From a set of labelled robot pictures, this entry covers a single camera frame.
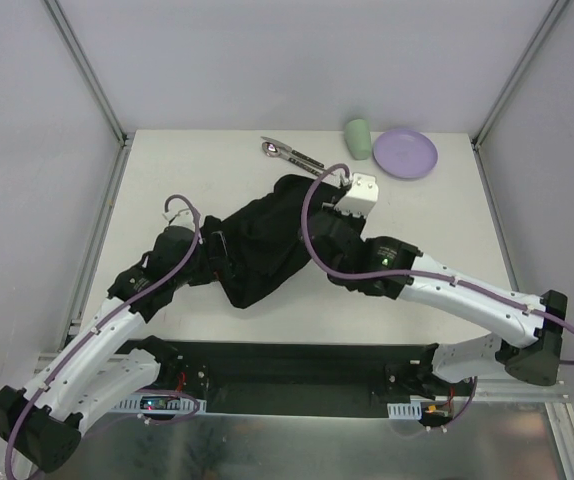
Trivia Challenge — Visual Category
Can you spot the black cloth placemat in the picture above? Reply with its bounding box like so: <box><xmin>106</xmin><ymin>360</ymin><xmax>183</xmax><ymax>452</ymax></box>
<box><xmin>201</xmin><ymin>175</ymin><xmax>313</xmax><ymax>309</ymax></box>

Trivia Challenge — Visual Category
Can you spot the green cup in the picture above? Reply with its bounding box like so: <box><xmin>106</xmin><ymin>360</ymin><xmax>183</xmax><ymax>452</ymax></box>
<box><xmin>344</xmin><ymin>118</ymin><xmax>372</xmax><ymax>160</ymax></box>

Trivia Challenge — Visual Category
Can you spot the purple plate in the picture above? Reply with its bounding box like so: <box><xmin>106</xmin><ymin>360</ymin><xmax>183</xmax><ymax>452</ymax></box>
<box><xmin>372</xmin><ymin>128</ymin><xmax>438</xmax><ymax>180</ymax></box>

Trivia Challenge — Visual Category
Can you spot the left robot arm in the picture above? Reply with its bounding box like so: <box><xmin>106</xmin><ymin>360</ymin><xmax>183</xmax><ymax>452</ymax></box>
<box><xmin>0</xmin><ymin>225</ymin><xmax>226</xmax><ymax>478</ymax></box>

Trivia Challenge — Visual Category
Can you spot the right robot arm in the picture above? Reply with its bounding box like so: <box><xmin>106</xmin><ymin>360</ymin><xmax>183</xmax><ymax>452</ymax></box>
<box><xmin>300</xmin><ymin>209</ymin><xmax>568</xmax><ymax>395</ymax></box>

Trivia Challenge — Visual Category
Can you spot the metal spoon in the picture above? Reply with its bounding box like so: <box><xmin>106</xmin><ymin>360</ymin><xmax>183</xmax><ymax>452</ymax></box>
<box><xmin>261</xmin><ymin>140</ymin><xmax>326</xmax><ymax>177</ymax></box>

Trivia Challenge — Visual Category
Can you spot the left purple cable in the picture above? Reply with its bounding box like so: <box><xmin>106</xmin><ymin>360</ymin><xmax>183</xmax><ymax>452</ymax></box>
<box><xmin>4</xmin><ymin>193</ymin><xmax>203</xmax><ymax>476</ymax></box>

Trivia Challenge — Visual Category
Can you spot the purple cable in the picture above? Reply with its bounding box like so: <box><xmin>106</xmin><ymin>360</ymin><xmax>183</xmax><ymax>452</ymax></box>
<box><xmin>299</xmin><ymin>163</ymin><xmax>574</xmax><ymax>366</ymax></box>
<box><xmin>4</xmin><ymin>193</ymin><xmax>203</xmax><ymax>476</ymax></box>

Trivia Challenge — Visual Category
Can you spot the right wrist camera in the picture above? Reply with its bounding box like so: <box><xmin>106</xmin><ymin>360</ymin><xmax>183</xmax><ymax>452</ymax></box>
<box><xmin>334</xmin><ymin>173</ymin><xmax>379</xmax><ymax>219</ymax></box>

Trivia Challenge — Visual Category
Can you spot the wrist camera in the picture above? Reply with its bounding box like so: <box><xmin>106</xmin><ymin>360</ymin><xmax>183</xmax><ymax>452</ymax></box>
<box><xmin>334</xmin><ymin>173</ymin><xmax>379</xmax><ymax>219</ymax></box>
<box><xmin>162</xmin><ymin>208</ymin><xmax>194</xmax><ymax>230</ymax></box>

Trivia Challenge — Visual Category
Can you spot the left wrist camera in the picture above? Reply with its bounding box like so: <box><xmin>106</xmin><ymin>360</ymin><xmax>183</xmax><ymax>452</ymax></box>
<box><xmin>162</xmin><ymin>208</ymin><xmax>194</xmax><ymax>230</ymax></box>

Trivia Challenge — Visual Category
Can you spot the black handled knife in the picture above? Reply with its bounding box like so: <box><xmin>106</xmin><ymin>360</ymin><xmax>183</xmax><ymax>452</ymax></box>
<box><xmin>261</xmin><ymin>136</ymin><xmax>325</xmax><ymax>170</ymax></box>

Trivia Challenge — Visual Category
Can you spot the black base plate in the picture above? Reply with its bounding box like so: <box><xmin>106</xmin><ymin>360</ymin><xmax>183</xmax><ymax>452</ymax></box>
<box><xmin>116</xmin><ymin>339</ymin><xmax>478</xmax><ymax>419</ymax></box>

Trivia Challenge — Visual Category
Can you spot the left white cable duct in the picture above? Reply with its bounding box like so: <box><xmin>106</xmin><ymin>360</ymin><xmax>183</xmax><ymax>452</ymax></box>
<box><xmin>109</xmin><ymin>394</ymin><xmax>207</xmax><ymax>415</ymax></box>

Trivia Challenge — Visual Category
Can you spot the white cable duct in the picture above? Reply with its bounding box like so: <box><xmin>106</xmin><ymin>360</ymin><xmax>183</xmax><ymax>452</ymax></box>
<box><xmin>387</xmin><ymin>401</ymin><xmax>423</xmax><ymax>421</ymax></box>
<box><xmin>109</xmin><ymin>394</ymin><xmax>207</xmax><ymax>415</ymax></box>

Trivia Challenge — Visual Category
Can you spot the right white cable duct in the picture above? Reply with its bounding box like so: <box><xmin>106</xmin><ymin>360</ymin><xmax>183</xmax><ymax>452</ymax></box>
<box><xmin>387</xmin><ymin>401</ymin><xmax>423</xmax><ymax>421</ymax></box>

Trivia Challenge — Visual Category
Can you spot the aluminium rail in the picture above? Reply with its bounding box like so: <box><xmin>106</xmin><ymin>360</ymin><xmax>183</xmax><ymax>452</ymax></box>
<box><xmin>474</xmin><ymin>379</ymin><xmax>570</xmax><ymax>403</ymax></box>

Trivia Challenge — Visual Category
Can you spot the left aluminium frame post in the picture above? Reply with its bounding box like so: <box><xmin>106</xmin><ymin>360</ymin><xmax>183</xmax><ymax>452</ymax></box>
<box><xmin>41</xmin><ymin>0</ymin><xmax>129</xmax><ymax>147</ymax></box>

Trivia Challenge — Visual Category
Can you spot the aluminium frame post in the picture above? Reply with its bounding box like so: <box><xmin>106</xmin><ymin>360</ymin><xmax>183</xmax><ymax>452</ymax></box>
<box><xmin>41</xmin><ymin>0</ymin><xmax>129</xmax><ymax>147</ymax></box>
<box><xmin>472</xmin><ymin>0</ymin><xmax>573</xmax><ymax>152</ymax></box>

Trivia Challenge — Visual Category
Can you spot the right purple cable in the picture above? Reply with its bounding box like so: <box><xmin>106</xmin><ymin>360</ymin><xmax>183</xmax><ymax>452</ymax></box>
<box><xmin>299</xmin><ymin>163</ymin><xmax>574</xmax><ymax>366</ymax></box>

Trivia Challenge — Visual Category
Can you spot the right aluminium frame post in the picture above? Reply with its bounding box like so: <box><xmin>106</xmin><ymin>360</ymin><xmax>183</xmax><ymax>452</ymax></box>
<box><xmin>472</xmin><ymin>0</ymin><xmax>573</xmax><ymax>152</ymax></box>

